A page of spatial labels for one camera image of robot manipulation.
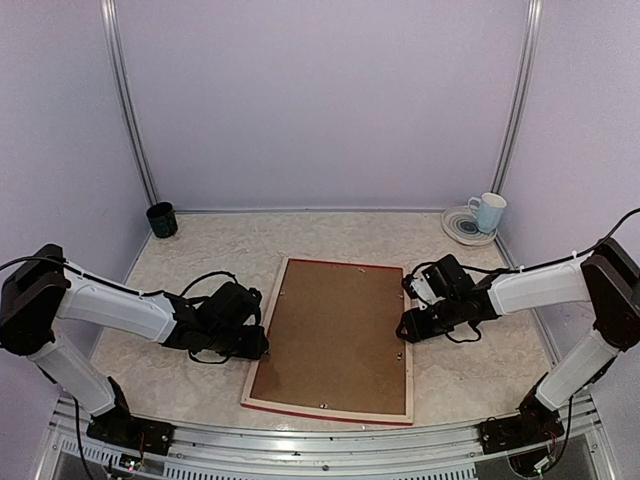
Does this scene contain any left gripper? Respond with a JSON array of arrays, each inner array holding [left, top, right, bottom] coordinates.
[[206, 325, 269, 361]]

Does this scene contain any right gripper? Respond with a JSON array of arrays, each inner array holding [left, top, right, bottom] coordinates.
[[395, 295, 462, 344]]

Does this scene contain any brown cardboard backing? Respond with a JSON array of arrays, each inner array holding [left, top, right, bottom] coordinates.
[[248, 260, 407, 416]]

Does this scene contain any red wooden picture frame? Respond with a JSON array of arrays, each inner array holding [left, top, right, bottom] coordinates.
[[239, 256, 416, 427]]

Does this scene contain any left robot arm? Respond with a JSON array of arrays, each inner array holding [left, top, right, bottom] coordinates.
[[1, 244, 269, 445]]

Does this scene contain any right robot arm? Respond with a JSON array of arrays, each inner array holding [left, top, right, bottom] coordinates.
[[395, 238, 639, 444]]

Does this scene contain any white patterned plate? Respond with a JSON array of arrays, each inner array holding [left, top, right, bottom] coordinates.
[[440, 207, 496, 247]]

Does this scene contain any light blue mug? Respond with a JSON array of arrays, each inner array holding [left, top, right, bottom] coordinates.
[[467, 192, 507, 233]]

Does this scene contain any black cup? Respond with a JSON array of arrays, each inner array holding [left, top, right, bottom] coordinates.
[[146, 201, 178, 239]]

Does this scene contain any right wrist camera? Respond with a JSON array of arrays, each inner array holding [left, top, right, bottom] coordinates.
[[401, 274, 437, 305]]

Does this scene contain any front aluminium rail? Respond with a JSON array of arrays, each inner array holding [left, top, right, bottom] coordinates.
[[29, 394, 621, 480]]

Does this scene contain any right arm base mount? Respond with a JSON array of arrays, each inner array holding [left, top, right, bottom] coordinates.
[[478, 414, 565, 455]]

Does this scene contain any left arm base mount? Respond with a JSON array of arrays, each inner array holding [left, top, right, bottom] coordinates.
[[87, 414, 175, 456]]

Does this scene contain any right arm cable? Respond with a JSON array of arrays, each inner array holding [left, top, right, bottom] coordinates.
[[409, 208, 640, 274]]

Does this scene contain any right aluminium post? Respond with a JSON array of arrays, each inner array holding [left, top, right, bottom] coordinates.
[[491, 0, 543, 195]]

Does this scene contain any aluminium post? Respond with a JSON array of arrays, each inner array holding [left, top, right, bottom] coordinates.
[[100, 0, 159, 206], [491, 0, 543, 195]]

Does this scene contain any left aluminium post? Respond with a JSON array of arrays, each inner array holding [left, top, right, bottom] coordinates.
[[100, 0, 159, 206]]

